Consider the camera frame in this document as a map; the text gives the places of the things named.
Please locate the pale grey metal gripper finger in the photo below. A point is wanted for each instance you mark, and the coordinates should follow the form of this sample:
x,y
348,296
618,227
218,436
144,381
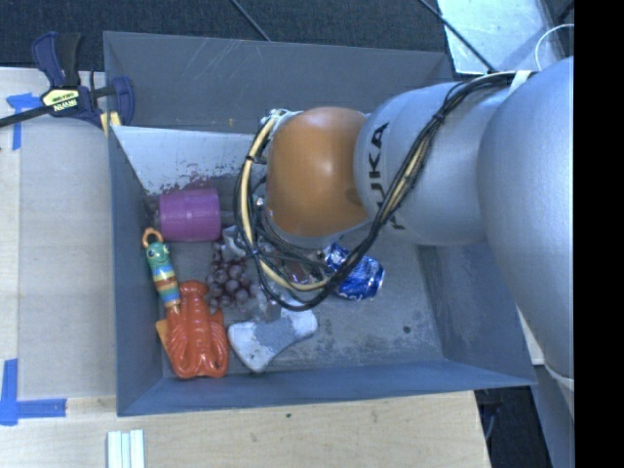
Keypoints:
x,y
273,308

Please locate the purple toy grape bunch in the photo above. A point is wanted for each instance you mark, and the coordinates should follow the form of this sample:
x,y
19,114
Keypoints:
x,y
229,278

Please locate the blue crumpled packet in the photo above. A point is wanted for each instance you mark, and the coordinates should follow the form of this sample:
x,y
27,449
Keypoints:
x,y
363,281

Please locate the white grey crumpled piece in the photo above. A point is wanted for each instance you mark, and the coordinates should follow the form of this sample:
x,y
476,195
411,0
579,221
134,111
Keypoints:
x,y
233,244

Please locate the red-orange toy lobster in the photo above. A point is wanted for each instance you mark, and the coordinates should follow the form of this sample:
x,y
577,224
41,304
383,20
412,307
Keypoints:
x,y
197,334

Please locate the grey metal bin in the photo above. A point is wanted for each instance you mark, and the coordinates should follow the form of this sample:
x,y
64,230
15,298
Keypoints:
x,y
370,344

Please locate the striped caterpillar toy shovel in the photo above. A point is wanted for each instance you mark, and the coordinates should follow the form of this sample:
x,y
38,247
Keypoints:
x,y
162,271

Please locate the purple plastic cup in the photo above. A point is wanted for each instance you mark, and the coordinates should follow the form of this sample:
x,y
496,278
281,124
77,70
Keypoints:
x,y
189,215

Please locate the pale wood flat board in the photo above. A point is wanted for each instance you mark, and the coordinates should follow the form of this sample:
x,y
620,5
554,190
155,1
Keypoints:
x,y
63,261

